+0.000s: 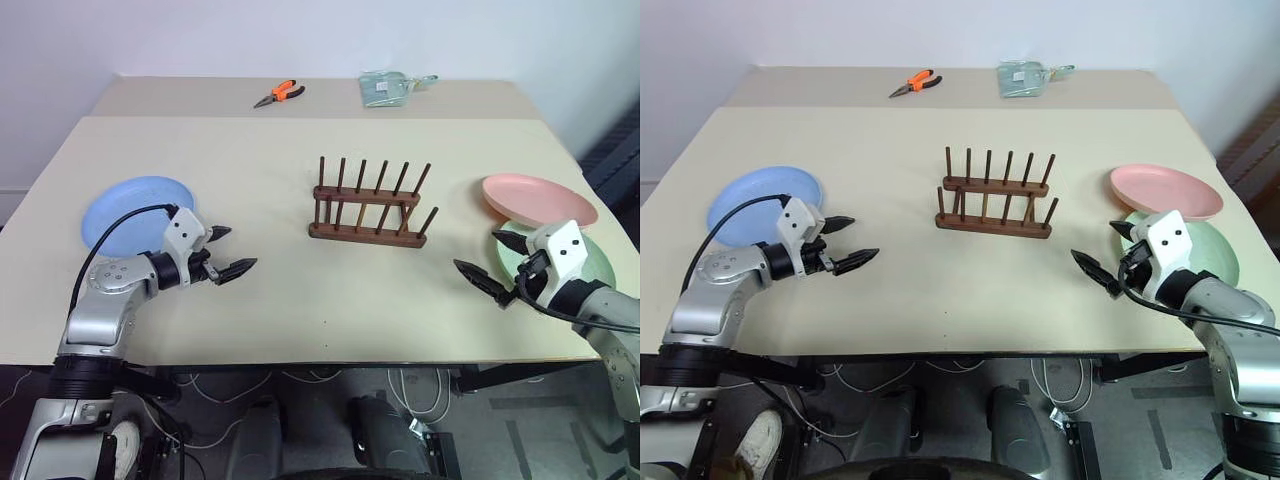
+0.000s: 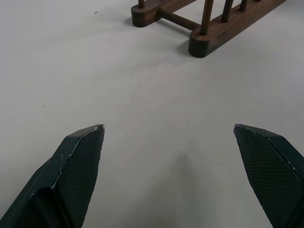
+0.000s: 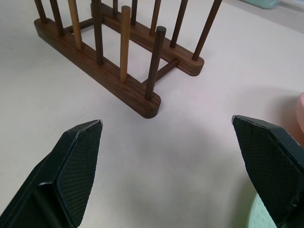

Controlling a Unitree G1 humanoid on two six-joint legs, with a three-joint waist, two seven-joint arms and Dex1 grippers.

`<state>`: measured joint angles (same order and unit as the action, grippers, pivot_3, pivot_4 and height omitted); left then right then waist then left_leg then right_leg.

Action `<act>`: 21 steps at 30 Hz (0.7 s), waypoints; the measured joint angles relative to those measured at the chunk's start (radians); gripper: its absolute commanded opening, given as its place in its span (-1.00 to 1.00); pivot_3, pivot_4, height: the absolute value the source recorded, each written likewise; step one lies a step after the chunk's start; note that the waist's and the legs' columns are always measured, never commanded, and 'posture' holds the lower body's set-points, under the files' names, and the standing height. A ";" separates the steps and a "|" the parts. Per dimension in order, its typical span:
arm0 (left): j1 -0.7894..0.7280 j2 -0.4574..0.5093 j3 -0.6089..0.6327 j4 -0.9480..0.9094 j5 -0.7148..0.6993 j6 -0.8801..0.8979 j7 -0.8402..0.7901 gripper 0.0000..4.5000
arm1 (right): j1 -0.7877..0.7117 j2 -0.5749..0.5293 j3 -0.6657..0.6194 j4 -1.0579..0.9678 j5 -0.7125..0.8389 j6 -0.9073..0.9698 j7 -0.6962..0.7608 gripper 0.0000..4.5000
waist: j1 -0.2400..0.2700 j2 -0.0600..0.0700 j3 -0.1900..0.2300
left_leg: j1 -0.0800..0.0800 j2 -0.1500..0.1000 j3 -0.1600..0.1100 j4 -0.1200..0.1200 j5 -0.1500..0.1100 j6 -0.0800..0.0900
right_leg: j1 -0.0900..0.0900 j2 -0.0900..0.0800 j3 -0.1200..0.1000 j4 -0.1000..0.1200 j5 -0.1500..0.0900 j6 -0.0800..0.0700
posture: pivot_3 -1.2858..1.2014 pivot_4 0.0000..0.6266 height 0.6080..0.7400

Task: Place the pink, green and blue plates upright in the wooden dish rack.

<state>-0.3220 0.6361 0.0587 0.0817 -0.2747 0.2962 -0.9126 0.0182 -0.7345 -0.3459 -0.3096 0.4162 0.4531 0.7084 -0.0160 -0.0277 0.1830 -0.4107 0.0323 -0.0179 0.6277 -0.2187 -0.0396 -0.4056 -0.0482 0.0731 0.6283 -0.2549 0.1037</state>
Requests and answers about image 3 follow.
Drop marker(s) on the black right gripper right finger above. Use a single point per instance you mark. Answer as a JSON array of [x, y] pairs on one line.
[[268, 166]]

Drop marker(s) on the wooden peg dish rack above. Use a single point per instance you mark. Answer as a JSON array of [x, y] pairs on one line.
[[99, 57]]

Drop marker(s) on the pale teal object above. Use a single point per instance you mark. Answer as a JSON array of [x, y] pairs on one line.
[[264, 2]]

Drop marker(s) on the green plate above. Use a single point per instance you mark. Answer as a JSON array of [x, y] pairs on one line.
[[257, 213]]

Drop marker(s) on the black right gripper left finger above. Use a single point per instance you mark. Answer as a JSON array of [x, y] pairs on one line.
[[71, 171]]

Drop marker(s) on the pink plate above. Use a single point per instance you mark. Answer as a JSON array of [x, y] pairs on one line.
[[299, 114]]

